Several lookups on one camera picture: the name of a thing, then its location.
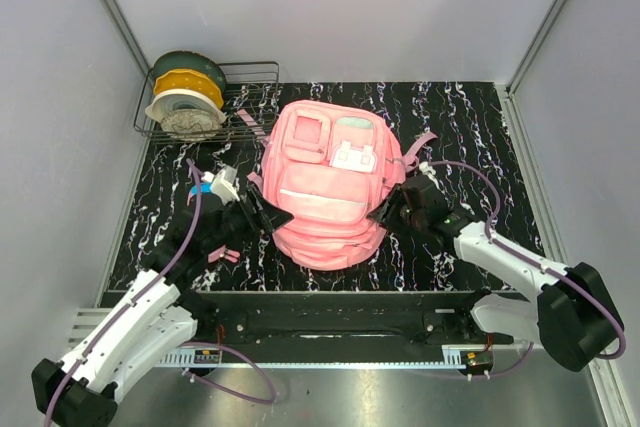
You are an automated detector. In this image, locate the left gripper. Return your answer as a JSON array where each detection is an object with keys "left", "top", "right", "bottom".
[{"left": 204, "top": 187, "right": 293, "bottom": 254}]

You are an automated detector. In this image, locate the pink blue pencil case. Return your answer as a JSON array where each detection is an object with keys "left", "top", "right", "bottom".
[{"left": 187, "top": 182, "right": 240, "bottom": 263}]

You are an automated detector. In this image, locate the pink school backpack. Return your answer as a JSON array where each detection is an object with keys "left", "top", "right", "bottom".
[{"left": 248, "top": 100, "right": 436, "bottom": 271}]

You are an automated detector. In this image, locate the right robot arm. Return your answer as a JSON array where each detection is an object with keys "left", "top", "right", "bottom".
[{"left": 271, "top": 175, "right": 627, "bottom": 372}]

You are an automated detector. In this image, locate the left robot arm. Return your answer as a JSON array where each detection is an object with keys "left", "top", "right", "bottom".
[{"left": 31, "top": 193, "right": 293, "bottom": 426}]

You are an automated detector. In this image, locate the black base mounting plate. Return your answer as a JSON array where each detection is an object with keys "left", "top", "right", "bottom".
[{"left": 158, "top": 291, "right": 516, "bottom": 364}]

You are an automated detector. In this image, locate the speckled beige plate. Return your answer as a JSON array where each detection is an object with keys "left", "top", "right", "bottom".
[{"left": 160, "top": 109, "right": 227, "bottom": 142}]

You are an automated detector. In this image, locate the white blue-rimmed plate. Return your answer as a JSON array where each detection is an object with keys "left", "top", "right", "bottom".
[{"left": 145, "top": 89, "right": 226, "bottom": 122}]

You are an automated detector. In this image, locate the yellow plate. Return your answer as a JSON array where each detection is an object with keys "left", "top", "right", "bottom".
[{"left": 153, "top": 69, "right": 224, "bottom": 108}]

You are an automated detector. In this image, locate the dark green plate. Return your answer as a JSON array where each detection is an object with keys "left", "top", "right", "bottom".
[{"left": 151, "top": 50, "right": 227, "bottom": 93}]

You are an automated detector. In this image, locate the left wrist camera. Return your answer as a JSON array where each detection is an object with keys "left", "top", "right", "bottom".
[{"left": 201, "top": 166, "right": 239, "bottom": 205}]

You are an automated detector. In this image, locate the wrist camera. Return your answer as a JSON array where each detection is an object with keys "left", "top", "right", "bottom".
[
  {"left": 201, "top": 166, "right": 239, "bottom": 205},
  {"left": 418, "top": 162, "right": 437, "bottom": 183}
]

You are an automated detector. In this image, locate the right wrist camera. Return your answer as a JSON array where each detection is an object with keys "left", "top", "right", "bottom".
[{"left": 418, "top": 162, "right": 437, "bottom": 183}]

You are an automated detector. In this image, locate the grey wire dish rack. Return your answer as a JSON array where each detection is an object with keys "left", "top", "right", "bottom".
[{"left": 133, "top": 61, "right": 281, "bottom": 144}]

